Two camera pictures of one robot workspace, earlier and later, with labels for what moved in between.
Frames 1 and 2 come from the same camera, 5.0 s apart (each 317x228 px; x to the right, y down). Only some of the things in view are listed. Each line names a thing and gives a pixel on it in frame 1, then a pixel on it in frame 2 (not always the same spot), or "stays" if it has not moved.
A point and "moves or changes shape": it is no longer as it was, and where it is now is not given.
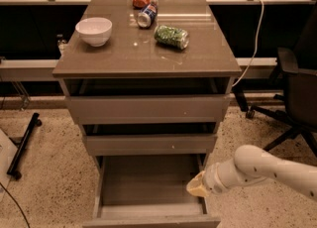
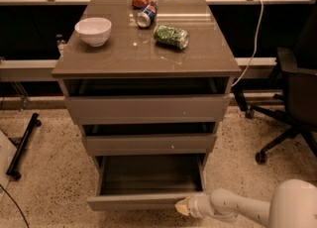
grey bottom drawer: (149, 191) moves or changes shape
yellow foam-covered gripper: (212, 179) to (194, 205)
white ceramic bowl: (95, 31) stays
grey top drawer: (148, 101) stays
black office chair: (299, 68) stays
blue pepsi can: (147, 15) stays
